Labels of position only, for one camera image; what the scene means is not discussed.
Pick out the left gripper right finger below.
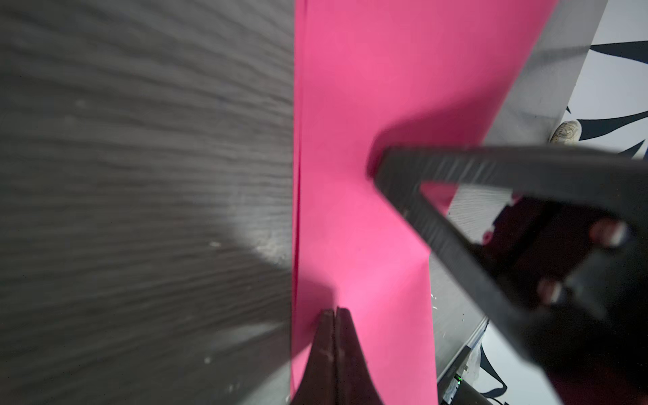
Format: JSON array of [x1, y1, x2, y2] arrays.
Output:
[[334, 307, 383, 405]]

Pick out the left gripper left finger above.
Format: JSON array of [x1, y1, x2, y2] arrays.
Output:
[[291, 310, 336, 405]]

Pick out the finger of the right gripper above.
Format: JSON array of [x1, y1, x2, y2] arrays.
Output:
[[374, 146, 647, 385]]

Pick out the magenta paper sheet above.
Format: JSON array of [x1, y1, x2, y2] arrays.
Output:
[[292, 1, 555, 404]]

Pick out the white grey sneaker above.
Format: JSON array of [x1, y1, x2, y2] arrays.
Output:
[[548, 120, 582, 145]]

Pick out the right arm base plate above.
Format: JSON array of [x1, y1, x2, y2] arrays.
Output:
[[438, 374, 492, 405]]

